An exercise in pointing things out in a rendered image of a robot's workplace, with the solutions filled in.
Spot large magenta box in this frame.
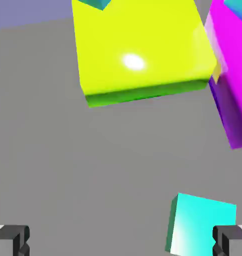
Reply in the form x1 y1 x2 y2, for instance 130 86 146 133
204 0 242 150

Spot small teal cube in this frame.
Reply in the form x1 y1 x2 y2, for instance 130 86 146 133
77 0 112 12

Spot small cyan cube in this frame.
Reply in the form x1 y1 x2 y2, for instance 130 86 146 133
164 192 238 256
223 0 242 23

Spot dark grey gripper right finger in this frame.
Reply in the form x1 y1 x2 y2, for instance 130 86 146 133
212 224 242 256

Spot large yellow box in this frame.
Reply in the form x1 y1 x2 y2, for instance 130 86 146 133
71 0 218 109

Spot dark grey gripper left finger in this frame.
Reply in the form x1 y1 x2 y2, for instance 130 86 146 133
0 224 31 256

